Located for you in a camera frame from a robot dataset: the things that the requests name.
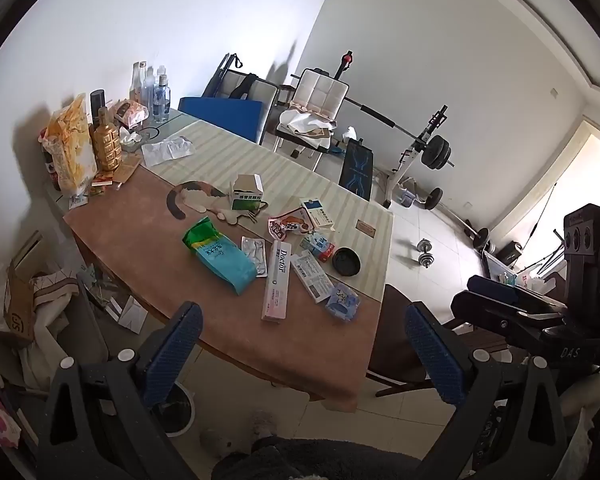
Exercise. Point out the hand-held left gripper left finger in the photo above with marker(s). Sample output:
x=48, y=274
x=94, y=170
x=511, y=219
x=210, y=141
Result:
x=176, y=355

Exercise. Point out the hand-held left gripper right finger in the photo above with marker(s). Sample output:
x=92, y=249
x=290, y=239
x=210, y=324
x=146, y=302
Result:
x=432, y=352

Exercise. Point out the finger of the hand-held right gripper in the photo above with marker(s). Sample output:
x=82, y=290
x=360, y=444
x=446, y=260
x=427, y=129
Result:
x=490, y=315
x=510, y=292

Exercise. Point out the white round waste bin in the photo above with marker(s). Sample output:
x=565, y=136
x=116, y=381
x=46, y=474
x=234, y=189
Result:
x=177, y=410

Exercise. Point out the green blue snack bag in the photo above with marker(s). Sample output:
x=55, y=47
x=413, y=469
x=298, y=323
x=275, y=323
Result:
x=220, y=256

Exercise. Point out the red white snack packet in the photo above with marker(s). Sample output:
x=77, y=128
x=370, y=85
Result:
x=287, y=225

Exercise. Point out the black speaker box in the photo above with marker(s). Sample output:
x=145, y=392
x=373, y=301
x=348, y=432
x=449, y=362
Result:
x=509, y=253

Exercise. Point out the short barbell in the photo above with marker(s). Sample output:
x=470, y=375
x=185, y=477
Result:
x=467, y=227

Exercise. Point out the chrome dumbbell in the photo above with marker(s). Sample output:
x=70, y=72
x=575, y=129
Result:
x=429, y=260
x=425, y=246

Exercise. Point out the dark grey chair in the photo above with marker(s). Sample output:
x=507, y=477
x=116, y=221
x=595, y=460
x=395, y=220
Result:
x=87, y=330

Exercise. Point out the small light blue packet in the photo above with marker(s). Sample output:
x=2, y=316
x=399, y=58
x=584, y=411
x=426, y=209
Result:
x=342, y=301

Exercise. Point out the grey fluffy slipper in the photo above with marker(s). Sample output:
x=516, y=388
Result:
x=263, y=422

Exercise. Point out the black round lid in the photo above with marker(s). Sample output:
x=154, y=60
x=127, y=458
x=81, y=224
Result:
x=346, y=261

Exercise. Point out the silver blister pack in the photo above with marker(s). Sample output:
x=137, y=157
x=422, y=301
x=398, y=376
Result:
x=254, y=256

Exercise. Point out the pink toothpaste box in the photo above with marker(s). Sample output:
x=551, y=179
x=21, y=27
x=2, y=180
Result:
x=277, y=280

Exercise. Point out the white cloth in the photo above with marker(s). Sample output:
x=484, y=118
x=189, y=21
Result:
x=50, y=310

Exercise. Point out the wooden table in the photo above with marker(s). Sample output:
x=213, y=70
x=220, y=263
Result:
x=82, y=250

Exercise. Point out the small brown card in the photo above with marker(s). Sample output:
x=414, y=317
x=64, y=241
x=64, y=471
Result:
x=366, y=227

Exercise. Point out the long white blue medicine box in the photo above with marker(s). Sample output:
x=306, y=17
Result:
x=312, y=276

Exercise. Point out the person's dark fleece trousers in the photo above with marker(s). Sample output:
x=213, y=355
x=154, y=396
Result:
x=320, y=460

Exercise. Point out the small blue red packet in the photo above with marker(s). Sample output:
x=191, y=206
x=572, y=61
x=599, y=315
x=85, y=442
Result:
x=317, y=247

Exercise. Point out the brown cardboard box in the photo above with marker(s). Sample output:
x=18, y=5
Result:
x=20, y=310

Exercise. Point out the white weight bench rack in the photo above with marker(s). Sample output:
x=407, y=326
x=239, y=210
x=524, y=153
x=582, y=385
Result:
x=405, y=165

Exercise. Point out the green white carton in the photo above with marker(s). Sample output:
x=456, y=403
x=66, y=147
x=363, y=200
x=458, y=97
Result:
x=246, y=192

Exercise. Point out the flat white blue medicine box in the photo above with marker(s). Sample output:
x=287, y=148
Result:
x=318, y=212

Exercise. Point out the pink patterned bag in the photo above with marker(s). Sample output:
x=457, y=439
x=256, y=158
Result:
x=0, y=415

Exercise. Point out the small orange box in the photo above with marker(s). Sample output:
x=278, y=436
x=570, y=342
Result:
x=101, y=180

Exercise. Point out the brown paper sheet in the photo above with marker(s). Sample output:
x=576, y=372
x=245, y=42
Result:
x=127, y=169

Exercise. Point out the black blue bench pad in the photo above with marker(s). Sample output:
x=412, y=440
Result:
x=356, y=167

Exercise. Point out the crumpled clear plastic bag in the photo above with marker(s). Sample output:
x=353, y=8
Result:
x=166, y=151

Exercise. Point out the golden glass bottle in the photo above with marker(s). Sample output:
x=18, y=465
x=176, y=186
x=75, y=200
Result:
x=106, y=145

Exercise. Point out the white crumpled tissue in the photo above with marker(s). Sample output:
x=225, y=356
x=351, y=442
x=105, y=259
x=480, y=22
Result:
x=351, y=133

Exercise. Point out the long barbell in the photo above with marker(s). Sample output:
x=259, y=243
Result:
x=375, y=112

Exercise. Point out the dark red bottle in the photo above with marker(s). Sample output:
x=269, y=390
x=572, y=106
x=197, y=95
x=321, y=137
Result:
x=51, y=165

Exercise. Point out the yellow snack bag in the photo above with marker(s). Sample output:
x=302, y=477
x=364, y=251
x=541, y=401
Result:
x=70, y=145

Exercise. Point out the blue chair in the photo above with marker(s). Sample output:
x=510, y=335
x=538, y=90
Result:
x=220, y=115

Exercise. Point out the brown snack packet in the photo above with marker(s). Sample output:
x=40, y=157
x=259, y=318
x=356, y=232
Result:
x=130, y=114

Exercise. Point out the blue liquid spray bottle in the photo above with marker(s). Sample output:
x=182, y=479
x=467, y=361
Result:
x=161, y=102

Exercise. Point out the beige cloth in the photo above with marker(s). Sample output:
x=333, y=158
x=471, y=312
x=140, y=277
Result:
x=307, y=120

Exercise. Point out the black cylindrical bottle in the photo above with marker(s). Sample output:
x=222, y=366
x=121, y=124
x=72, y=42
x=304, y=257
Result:
x=97, y=102

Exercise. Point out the tall clear glass bottle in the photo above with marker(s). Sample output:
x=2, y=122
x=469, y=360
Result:
x=136, y=85

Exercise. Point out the grey folding chair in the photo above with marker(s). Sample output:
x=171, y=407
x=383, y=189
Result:
x=230, y=87

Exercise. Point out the white cushioned chair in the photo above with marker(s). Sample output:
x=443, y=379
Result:
x=322, y=92

